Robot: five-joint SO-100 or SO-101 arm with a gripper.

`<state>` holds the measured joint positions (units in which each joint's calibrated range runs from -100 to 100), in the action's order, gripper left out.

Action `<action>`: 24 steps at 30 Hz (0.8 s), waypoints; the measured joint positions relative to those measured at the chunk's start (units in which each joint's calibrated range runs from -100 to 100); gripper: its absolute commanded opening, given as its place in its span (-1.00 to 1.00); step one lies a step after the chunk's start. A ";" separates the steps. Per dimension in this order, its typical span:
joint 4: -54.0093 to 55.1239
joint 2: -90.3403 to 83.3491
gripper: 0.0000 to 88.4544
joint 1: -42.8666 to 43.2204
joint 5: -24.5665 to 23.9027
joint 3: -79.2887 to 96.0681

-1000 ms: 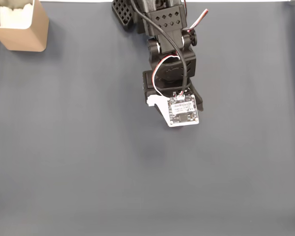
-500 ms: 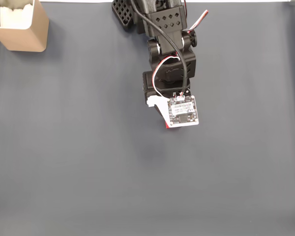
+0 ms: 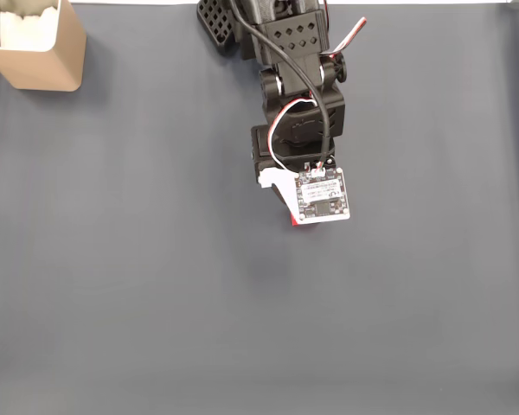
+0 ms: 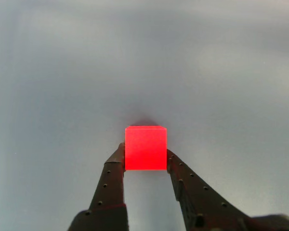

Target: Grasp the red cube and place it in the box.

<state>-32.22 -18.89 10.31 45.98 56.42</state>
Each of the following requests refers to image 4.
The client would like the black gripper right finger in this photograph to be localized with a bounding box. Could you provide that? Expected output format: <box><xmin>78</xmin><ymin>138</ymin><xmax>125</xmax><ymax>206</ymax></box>
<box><xmin>166</xmin><ymin>148</ymin><xmax>255</xmax><ymax>231</ymax></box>

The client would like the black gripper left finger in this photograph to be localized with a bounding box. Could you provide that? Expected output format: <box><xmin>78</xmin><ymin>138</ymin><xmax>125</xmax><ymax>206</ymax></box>
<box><xmin>67</xmin><ymin>142</ymin><xmax>131</xmax><ymax>231</ymax></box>

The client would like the red cube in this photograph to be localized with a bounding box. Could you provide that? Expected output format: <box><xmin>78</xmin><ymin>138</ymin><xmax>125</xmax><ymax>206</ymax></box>
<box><xmin>124</xmin><ymin>125</ymin><xmax>168</xmax><ymax>172</ymax></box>

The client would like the dark grey table mat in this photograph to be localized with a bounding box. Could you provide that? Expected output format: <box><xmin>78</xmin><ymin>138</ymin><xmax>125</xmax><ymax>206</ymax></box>
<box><xmin>0</xmin><ymin>0</ymin><xmax>289</xmax><ymax>231</ymax></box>

